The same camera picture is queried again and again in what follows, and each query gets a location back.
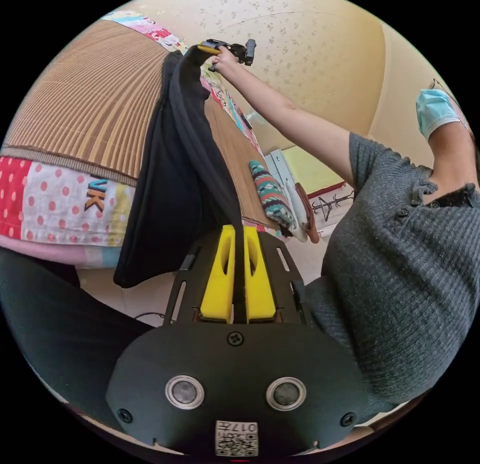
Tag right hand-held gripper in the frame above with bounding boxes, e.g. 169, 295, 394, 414
197, 39, 249, 73

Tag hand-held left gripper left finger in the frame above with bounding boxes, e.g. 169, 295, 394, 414
199, 225, 238, 321

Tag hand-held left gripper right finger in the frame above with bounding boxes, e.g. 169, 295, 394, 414
242, 225, 277, 321

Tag black pants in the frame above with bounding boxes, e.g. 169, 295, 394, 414
113, 44, 243, 289

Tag person's right forearm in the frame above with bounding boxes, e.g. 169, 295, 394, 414
223, 62, 305, 139

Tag person's right hand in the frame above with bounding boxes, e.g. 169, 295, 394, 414
211, 45, 242, 74

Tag pile of clothes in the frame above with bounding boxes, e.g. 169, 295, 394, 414
248, 159, 321, 244

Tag black coat stand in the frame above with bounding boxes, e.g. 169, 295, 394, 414
311, 189, 356, 223

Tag bed with woven mat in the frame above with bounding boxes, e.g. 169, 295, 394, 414
0, 9, 287, 271

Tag person's body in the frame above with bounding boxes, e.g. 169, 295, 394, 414
0, 78, 480, 435

